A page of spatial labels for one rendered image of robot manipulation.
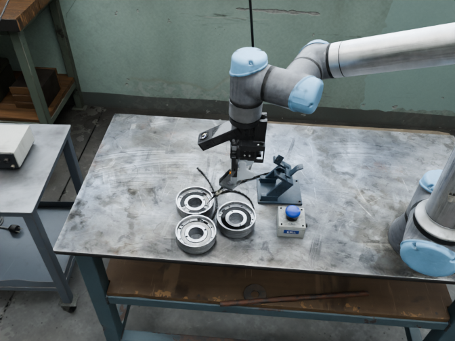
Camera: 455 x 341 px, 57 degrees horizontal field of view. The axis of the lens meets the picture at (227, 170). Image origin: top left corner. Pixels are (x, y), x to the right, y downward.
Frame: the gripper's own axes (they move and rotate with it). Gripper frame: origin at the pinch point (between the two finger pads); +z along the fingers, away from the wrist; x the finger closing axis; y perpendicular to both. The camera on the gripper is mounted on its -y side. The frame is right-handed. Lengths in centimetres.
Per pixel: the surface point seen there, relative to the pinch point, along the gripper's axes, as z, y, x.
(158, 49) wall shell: 47, -46, 159
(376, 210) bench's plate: 13.2, 41.8, 1.9
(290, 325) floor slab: 93, 28, 7
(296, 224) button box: 8.7, 17.3, -7.8
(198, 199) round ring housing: 10.8, -9.1, 1.9
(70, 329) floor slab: 93, -64, 2
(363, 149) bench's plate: 13, 44, 29
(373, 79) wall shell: 59, 88, 152
